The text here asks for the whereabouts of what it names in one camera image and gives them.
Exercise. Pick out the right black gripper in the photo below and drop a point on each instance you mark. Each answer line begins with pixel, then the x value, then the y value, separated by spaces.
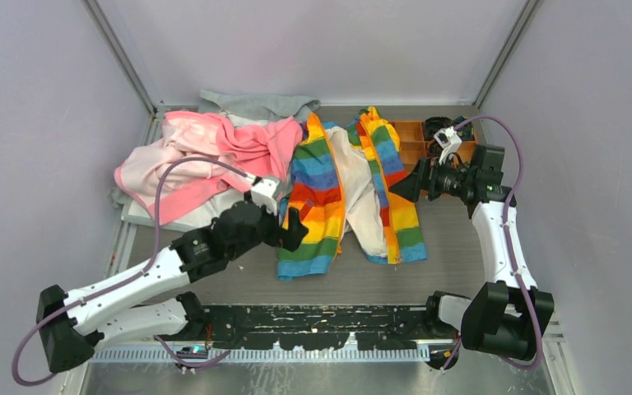
pixel 425 177

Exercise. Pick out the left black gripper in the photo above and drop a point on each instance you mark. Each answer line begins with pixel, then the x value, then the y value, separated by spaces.
pixel 288 238

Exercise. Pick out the rainbow striped zip jacket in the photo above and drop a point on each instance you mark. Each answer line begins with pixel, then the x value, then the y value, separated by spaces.
pixel 341 178

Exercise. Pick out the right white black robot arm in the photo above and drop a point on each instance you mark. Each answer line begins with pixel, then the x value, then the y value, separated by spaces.
pixel 509 314

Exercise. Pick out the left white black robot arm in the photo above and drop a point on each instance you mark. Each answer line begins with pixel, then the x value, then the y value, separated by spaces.
pixel 75 324

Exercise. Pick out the orange compartment tray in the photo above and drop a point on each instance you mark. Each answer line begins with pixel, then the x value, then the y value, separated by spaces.
pixel 413 147

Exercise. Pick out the dark rolled tie back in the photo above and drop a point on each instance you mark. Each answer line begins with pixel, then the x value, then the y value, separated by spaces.
pixel 433 124

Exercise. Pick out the grey white garment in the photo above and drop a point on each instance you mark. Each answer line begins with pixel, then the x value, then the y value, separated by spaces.
pixel 242 110

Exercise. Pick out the pink fleece garment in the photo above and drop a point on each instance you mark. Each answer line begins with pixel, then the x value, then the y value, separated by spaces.
pixel 194 170

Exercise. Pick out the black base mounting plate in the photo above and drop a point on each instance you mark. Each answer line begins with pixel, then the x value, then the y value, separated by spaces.
pixel 384 327

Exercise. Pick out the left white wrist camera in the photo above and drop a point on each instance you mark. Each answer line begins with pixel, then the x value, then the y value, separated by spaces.
pixel 265 192

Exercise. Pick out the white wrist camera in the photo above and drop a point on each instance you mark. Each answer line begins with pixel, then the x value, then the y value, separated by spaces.
pixel 265 192
pixel 449 141

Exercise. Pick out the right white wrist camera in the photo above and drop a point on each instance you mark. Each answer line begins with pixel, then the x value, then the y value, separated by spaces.
pixel 449 141

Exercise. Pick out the silver slotted aluminium rail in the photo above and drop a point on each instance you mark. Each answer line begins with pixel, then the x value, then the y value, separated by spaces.
pixel 348 354

